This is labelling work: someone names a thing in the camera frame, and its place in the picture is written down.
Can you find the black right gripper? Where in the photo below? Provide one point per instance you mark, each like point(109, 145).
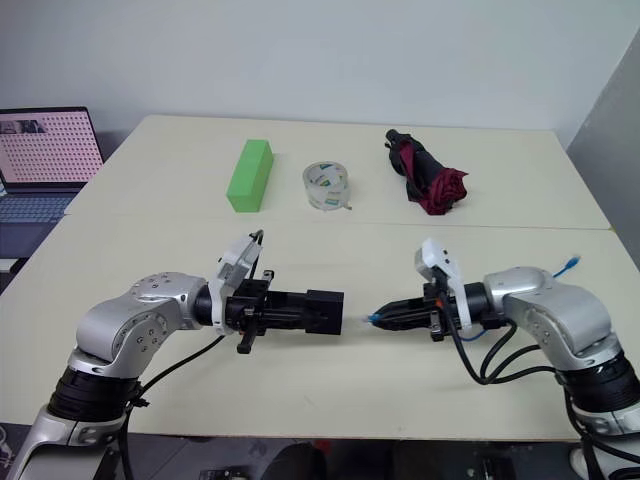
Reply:
point(437, 312)

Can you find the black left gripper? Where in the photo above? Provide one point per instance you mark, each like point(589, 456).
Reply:
point(247, 307)

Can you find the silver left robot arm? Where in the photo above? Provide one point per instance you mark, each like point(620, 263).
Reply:
point(150, 310)

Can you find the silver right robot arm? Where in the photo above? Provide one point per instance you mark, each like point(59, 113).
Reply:
point(555, 320)

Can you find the clear tape roll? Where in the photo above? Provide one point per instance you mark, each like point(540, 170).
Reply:
point(325, 186)

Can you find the folded red black umbrella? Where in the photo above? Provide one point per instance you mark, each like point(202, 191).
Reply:
point(432, 175)

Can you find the green rectangular block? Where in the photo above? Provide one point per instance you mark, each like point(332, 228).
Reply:
point(250, 175)

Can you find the dark rounded shape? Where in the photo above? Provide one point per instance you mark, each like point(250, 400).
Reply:
point(295, 462)

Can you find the grey partition panel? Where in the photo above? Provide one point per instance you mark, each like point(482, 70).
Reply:
point(607, 150)

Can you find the small white flat object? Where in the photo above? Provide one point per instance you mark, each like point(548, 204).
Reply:
point(7, 265)

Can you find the open laptop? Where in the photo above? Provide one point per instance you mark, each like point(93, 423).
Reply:
point(40, 155)

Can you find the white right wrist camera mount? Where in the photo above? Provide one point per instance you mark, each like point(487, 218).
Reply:
point(445, 265)

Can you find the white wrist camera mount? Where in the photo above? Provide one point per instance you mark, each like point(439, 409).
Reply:
point(445, 265)
point(235, 265)

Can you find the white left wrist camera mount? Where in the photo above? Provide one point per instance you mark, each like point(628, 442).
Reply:
point(235, 265)

